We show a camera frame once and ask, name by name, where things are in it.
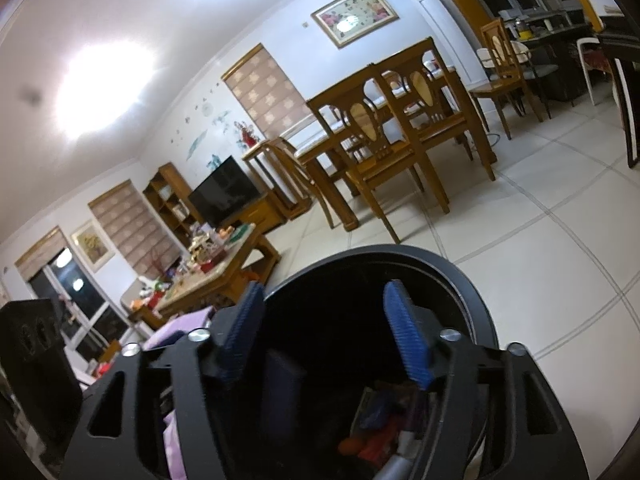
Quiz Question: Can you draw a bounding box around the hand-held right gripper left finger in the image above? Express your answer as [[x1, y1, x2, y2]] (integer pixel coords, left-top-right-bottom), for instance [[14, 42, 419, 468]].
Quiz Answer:
[[60, 280, 266, 480]]

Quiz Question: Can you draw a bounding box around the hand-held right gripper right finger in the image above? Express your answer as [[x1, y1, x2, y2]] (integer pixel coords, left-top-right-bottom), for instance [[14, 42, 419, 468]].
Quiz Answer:
[[382, 280, 591, 480]]

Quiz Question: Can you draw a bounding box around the black trash bin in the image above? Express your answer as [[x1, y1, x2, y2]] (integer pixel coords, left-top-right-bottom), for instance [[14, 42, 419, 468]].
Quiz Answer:
[[150, 242, 501, 480]]

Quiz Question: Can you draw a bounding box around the wooden coffee table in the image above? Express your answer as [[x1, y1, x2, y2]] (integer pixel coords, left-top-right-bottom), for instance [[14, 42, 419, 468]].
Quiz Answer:
[[130, 222, 282, 321]]

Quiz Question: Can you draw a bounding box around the glass balcony door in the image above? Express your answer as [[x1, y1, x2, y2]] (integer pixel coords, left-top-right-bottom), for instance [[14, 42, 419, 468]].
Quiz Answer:
[[27, 247, 131, 356]]

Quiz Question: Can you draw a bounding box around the wooden model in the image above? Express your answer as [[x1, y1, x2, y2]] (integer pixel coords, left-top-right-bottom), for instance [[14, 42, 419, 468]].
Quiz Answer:
[[190, 232, 226, 263]]

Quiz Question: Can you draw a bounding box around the patterned roller blind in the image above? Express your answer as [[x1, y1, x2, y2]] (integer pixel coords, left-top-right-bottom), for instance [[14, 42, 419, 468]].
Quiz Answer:
[[221, 44, 307, 141], [15, 227, 71, 281], [88, 182, 186, 273]]

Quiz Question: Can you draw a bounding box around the wooden armchair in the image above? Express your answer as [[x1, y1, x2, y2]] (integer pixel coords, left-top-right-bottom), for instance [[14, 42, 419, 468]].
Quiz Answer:
[[120, 277, 166, 331]]

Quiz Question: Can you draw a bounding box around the wooden television cabinet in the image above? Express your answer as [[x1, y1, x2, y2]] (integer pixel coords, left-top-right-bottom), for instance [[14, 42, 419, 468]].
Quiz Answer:
[[235, 190, 301, 233]]

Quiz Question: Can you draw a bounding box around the framed sunflower painting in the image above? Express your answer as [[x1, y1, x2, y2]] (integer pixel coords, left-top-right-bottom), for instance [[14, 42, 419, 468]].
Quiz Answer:
[[71, 219, 116, 273]]

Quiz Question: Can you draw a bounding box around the black television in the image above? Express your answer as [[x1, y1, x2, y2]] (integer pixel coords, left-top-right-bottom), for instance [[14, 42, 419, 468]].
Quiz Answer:
[[187, 156, 261, 228]]

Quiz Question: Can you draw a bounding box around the wooden bookshelf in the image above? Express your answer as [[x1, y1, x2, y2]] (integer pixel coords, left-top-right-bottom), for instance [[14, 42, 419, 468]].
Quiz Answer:
[[142, 162, 201, 246]]

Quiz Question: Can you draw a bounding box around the tall wooden stand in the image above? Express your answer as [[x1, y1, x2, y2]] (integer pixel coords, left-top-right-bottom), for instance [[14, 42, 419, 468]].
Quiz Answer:
[[242, 137, 313, 221]]

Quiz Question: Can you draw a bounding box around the wooden dining table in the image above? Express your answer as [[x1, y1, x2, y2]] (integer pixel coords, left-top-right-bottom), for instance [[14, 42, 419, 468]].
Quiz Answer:
[[295, 65, 496, 231]]

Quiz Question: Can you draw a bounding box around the round ceiling lamp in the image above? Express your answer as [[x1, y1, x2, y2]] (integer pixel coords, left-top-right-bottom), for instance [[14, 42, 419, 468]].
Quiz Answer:
[[55, 42, 161, 141]]

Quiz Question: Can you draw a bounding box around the white standing air conditioner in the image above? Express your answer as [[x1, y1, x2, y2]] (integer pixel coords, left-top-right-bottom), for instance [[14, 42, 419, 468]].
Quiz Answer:
[[406, 0, 473, 86]]

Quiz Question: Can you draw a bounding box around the framed floral picture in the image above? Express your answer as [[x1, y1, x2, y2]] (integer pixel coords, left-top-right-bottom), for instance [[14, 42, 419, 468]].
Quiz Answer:
[[311, 0, 400, 50]]

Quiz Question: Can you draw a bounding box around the white plastic chair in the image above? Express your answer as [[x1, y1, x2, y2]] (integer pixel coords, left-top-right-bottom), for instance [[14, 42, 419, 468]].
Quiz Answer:
[[575, 36, 616, 106]]

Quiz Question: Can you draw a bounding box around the dark cluttered desk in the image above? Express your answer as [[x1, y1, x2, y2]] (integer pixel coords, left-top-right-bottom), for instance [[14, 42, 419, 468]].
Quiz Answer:
[[500, 7, 601, 108]]

